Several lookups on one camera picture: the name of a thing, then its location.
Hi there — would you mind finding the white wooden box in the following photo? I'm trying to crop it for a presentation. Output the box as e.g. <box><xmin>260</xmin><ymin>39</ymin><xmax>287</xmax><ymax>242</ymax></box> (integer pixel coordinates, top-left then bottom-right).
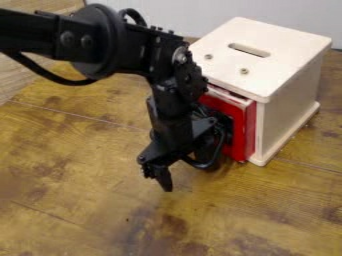
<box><xmin>192</xmin><ymin>17</ymin><xmax>332</xmax><ymax>166</ymax></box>

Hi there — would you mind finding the red drawer front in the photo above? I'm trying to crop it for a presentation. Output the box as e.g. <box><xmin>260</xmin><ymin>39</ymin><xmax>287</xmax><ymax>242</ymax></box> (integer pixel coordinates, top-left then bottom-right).
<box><xmin>200</xmin><ymin>84</ymin><xmax>257</xmax><ymax>162</ymax></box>

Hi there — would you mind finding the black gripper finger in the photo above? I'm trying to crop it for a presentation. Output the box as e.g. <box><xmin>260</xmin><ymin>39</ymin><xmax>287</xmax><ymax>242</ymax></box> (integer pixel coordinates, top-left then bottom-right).
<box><xmin>194</xmin><ymin>129</ymin><xmax>222</xmax><ymax>172</ymax></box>
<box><xmin>142</xmin><ymin>164</ymin><xmax>174</xmax><ymax>192</ymax></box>

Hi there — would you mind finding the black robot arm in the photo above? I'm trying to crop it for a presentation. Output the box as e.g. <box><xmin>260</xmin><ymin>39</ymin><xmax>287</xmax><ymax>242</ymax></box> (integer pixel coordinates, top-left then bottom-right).
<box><xmin>0</xmin><ymin>4</ymin><xmax>225</xmax><ymax>192</ymax></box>

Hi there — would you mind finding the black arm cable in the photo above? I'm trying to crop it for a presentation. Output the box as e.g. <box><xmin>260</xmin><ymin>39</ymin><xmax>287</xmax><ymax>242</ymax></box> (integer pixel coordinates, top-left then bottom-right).
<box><xmin>6</xmin><ymin>51</ymin><xmax>99</xmax><ymax>87</ymax></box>

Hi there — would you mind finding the black metal drawer handle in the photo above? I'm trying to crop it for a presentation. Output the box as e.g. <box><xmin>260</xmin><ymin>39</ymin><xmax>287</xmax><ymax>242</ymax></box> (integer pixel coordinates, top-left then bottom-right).
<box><xmin>182</xmin><ymin>111</ymin><xmax>234</xmax><ymax>170</ymax></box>

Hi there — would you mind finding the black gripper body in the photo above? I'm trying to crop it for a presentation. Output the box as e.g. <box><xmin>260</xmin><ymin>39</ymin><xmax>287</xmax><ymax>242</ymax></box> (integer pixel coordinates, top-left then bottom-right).
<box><xmin>138</xmin><ymin>98</ymin><xmax>217</xmax><ymax>167</ymax></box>

